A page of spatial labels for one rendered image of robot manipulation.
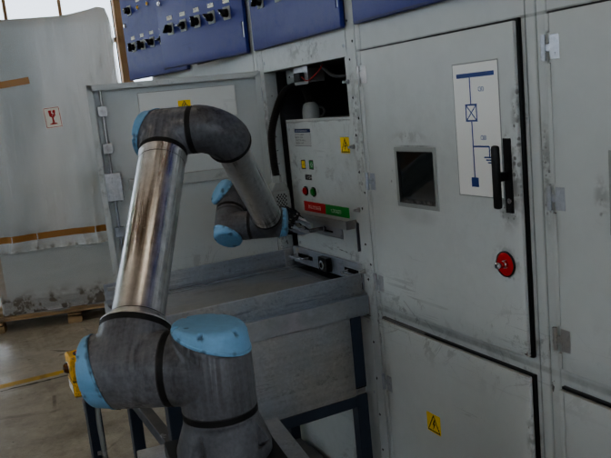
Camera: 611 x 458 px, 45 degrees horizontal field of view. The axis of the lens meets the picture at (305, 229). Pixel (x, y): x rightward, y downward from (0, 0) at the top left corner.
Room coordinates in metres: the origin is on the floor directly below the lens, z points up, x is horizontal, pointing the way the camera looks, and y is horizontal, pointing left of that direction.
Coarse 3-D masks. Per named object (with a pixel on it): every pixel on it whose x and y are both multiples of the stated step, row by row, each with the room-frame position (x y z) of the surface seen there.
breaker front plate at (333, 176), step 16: (288, 128) 2.68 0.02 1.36; (304, 128) 2.58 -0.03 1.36; (320, 128) 2.47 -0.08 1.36; (336, 128) 2.37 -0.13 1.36; (288, 144) 2.70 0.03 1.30; (320, 144) 2.48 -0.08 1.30; (336, 144) 2.38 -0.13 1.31; (320, 160) 2.49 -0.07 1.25; (336, 160) 2.39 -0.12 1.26; (352, 160) 2.30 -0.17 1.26; (304, 176) 2.61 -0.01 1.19; (320, 176) 2.50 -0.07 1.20; (336, 176) 2.40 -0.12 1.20; (352, 176) 2.31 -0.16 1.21; (320, 192) 2.51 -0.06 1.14; (336, 192) 2.41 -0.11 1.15; (352, 192) 2.32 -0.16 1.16; (304, 208) 2.63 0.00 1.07; (352, 208) 2.32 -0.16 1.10; (320, 224) 2.53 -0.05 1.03; (304, 240) 2.66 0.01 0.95; (320, 240) 2.54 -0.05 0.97; (336, 240) 2.43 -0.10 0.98; (352, 240) 2.34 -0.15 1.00; (352, 256) 2.35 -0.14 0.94
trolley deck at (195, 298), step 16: (272, 272) 2.65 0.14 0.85; (288, 272) 2.62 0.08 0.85; (208, 288) 2.49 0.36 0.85; (224, 288) 2.47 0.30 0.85; (240, 288) 2.45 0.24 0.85; (256, 288) 2.42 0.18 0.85; (272, 288) 2.40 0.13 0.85; (288, 288) 2.38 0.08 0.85; (176, 304) 2.31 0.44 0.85; (192, 304) 2.29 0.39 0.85; (208, 304) 2.27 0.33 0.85; (320, 304) 2.14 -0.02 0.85; (336, 304) 2.14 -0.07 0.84; (352, 304) 2.16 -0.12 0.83; (368, 304) 2.19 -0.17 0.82; (256, 320) 2.05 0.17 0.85; (272, 320) 2.04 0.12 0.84; (288, 320) 2.07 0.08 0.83; (304, 320) 2.09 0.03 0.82; (320, 320) 2.11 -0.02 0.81; (336, 320) 2.14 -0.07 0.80; (256, 336) 2.02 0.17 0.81; (272, 336) 2.04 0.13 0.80
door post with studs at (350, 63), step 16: (352, 32) 2.16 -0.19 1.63; (352, 48) 2.17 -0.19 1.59; (352, 64) 2.17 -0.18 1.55; (352, 80) 2.18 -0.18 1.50; (352, 96) 2.19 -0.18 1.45; (352, 112) 2.19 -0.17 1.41; (352, 128) 2.21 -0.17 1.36; (352, 144) 2.20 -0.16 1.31; (368, 224) 2.16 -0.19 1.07; (368, 240) 2.17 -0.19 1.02; (368, 256) 2.17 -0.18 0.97; (368, 272) 2.18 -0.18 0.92; (368, 288) 2.19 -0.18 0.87; (384, 400) 2.16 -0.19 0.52; (384, 416) 2.16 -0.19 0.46; (384, 432) 2.17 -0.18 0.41; (384, 448) 2.18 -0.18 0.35
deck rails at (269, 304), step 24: (216, 264) 2.59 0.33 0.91; (240, 264) 2.63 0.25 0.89; (264, 264) 2.67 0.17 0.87; (192, 288) 2.51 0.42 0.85; (312, 288) 2.14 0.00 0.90; (336, 288) 2.18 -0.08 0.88; (360, 288) 2.21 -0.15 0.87; (192, 312) 1.97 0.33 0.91; (216, 312) 2.00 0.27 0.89; (240, 312) 2.03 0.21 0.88; (264, 312) 2.07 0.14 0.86; (288, 312) 2.10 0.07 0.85
